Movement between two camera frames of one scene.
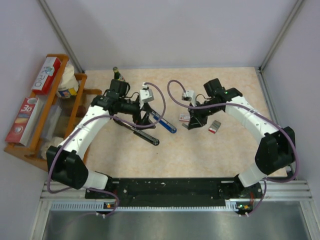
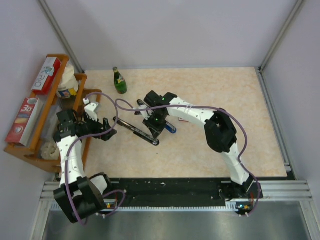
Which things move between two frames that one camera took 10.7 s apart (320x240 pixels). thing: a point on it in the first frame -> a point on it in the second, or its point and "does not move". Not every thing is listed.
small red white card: [184, 117] does not move
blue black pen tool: [165, 123] does not move
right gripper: [194, 124] -> [148, 123]
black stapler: [137, 132] does not move
